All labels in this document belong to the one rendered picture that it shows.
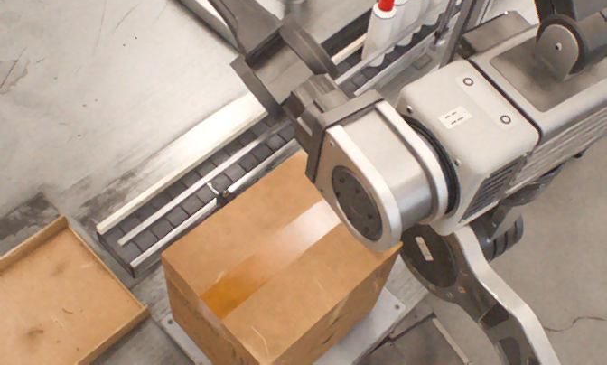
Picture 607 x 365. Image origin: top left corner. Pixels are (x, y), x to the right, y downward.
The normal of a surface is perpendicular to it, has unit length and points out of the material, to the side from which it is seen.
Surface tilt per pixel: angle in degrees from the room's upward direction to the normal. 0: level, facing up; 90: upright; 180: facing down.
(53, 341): 0
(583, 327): 0
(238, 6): 30
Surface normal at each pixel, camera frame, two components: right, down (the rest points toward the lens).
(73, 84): 0.09, -0.54
